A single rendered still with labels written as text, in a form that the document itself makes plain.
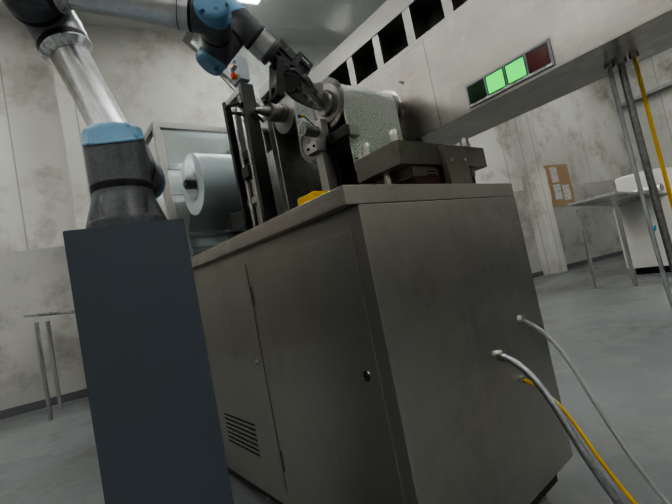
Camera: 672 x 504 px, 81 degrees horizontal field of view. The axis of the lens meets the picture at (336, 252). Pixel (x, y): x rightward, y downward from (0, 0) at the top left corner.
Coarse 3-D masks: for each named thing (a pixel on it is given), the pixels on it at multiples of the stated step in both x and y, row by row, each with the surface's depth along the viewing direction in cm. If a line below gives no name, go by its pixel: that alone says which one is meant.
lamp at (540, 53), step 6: (540, 48) 102; (546, 48) 101; (528, 54) 104; (534, 54) 103; (540, 54) 102; (546, 54) 101; (528, 60) 104; (534, 60) 103; (540, 60) 102; (546, 60) 101; (534, 66) 103; (540, 66) 102
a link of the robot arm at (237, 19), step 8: (232, 0) 100; (232, 8) 100; (240, 8) 101; (232, 16) 100; (240, 16) 101; (248, 16) 102; (232, 24) 100; (240, 24) 101; (248, 24) 102; (256, 24) 103; (240, 32) 101; (248, 32) 103; (256, 32) 103; (248, 40) 104; (248, 48) 106
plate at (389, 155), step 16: (400, 144) 97; (416, 144) 101; (432, 144) 105; (368, 160) 104; (384, 160) 100; (400, 160) 96; (416, 160) 100; (432, 160) 104; (480, 160) 119; (368, 176) 105
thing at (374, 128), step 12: (348, 120) 115; (360, 120) 119; (372, 120) 122; (384, 120) 125; (396, 120) 129; (360, 132) 118; (372, 132) 121; (384, 132) 124; (360, 144) 117; (372, 144) 120; (384, 144) 123
